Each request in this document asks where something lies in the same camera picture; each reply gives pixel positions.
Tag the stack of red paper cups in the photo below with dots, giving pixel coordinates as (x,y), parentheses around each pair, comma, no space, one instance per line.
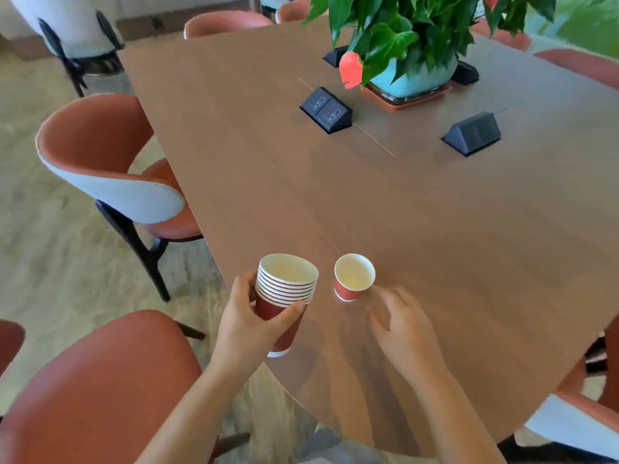
(287,280)

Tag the green plant in teal pot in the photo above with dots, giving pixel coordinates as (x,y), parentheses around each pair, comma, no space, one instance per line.
(401,38)

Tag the person's grey trousers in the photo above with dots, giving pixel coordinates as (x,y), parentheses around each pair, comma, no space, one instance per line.
(333,449)

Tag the person's left thumb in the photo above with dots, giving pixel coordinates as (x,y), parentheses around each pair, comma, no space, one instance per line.
(289,317)

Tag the black double socket table box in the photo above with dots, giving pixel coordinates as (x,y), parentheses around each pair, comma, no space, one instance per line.
(328,111)

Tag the person's right thumb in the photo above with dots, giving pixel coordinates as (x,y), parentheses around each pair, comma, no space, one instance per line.
(378,322)

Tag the orange plant saucer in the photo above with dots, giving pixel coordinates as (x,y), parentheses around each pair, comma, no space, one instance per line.
(411,100)

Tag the person's right hand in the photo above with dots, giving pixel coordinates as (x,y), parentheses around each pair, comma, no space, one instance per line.
(411,340)

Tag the person's left hand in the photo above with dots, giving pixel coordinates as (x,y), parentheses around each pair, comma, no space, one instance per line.
(242,331)

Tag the person's right forearm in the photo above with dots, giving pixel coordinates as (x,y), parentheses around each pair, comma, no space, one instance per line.
(457,422)

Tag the single red paper cup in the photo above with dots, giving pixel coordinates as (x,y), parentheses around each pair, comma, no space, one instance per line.
(353,277)

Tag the person's left forearm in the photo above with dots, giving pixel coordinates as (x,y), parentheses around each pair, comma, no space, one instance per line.
(198,415)

